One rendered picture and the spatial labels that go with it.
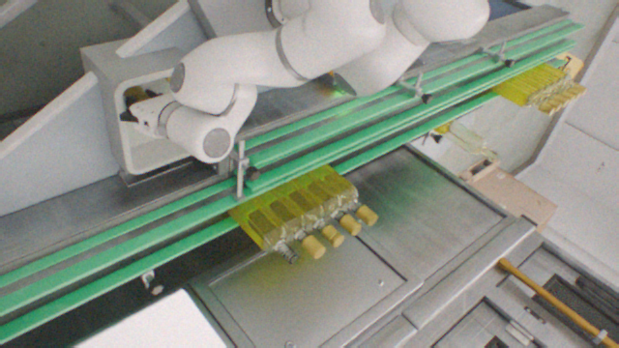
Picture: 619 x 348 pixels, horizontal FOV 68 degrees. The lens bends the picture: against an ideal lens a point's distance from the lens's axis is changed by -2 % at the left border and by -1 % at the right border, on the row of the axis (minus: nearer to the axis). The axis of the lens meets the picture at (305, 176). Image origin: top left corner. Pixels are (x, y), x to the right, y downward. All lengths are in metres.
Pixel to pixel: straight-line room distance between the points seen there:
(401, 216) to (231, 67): 0.89
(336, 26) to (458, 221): 1.00
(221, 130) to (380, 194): 0.82
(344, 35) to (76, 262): 0.68
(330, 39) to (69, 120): 0.60
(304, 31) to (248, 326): 0.68
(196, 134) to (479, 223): 1.00
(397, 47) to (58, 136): 0.67
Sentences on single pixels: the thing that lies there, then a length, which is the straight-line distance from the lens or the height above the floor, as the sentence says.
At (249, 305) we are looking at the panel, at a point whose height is 1.12.
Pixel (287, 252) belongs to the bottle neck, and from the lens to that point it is 1.02.
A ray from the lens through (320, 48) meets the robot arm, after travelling 0.60.
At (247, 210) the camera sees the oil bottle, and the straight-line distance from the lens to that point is 1.08.
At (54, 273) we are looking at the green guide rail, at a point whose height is 0.93.
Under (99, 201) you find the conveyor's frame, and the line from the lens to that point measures 1.08.
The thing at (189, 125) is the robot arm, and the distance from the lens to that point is 0.76.
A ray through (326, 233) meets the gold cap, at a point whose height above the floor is 1.13.
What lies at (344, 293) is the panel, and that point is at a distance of 1.15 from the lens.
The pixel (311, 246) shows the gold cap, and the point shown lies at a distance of 1.04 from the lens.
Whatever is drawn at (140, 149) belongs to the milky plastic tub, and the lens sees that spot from 1.09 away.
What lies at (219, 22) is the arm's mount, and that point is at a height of 0.82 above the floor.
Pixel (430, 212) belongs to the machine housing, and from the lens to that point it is 1.47.
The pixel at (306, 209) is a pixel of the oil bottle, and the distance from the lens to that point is 1.10.
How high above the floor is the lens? 1.58
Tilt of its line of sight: 31 degrees down
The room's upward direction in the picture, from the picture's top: 131 degrees clockwise
